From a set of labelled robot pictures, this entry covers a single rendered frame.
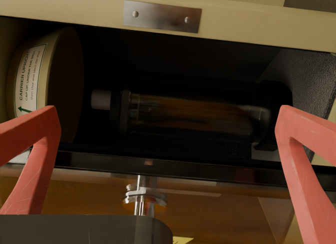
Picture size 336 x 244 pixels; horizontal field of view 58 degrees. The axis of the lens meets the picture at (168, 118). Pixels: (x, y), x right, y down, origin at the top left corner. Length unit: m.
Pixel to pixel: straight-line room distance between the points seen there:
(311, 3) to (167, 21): 0.37
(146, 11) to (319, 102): 0.21
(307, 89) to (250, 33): 0.13
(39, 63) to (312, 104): 0.31
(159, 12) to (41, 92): 0.16
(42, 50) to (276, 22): 0.25
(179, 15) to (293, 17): 0.11
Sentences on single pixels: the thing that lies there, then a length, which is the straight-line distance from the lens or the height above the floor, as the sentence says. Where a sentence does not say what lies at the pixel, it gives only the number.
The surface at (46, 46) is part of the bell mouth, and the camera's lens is 0.38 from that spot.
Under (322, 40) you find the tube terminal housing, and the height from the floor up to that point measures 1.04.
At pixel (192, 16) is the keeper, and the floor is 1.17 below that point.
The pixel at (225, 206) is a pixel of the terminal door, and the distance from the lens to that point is 0.18.
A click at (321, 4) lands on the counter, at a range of 0.59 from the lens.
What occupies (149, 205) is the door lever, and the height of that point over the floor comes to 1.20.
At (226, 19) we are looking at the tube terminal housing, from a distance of 0.30.
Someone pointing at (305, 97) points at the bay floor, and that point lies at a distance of 0.41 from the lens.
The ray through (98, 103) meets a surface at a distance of 0.43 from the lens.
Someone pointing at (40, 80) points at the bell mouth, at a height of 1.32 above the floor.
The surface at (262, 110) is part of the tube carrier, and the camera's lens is 0.42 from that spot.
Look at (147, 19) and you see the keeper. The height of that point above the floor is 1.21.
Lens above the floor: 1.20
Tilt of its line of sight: 3 degrees down
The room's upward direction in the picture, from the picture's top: 85 degrees counter-clockwise
